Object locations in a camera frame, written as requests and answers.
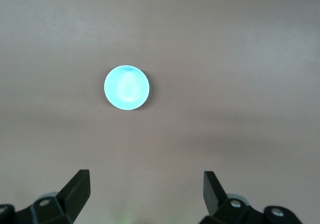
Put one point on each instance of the light blue plastic bowl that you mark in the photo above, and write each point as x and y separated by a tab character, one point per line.
126	88

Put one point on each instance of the brown table cover sheet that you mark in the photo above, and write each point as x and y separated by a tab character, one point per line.
225	59

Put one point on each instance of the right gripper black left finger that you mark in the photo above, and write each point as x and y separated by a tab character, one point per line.
72	199

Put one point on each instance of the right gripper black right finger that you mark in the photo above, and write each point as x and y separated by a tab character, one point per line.
215	201

